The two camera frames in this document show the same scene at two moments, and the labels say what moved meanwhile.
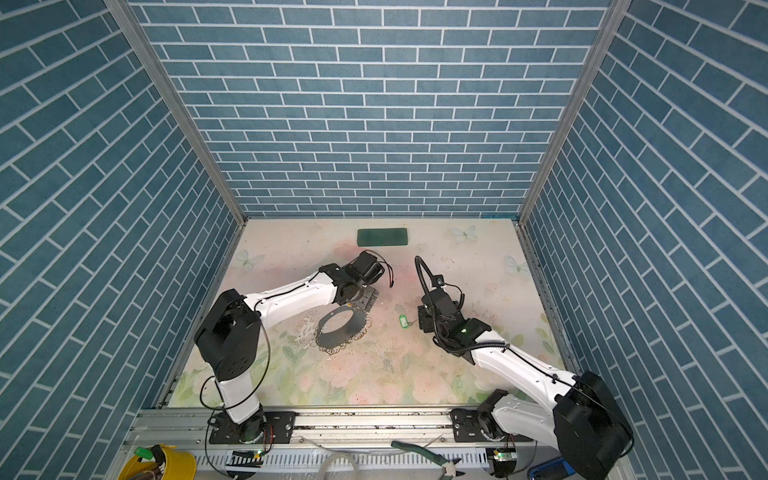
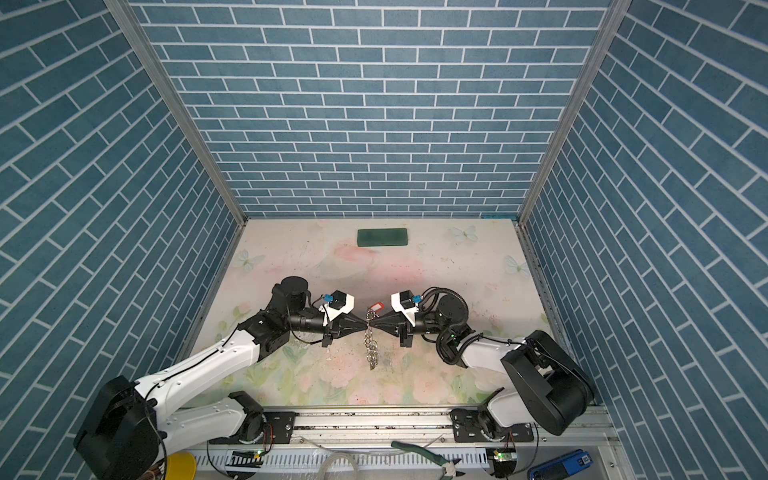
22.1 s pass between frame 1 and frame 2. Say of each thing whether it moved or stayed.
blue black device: stayed
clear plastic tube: stayed
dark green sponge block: stayed
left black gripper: moved
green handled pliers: stayed
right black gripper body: moved
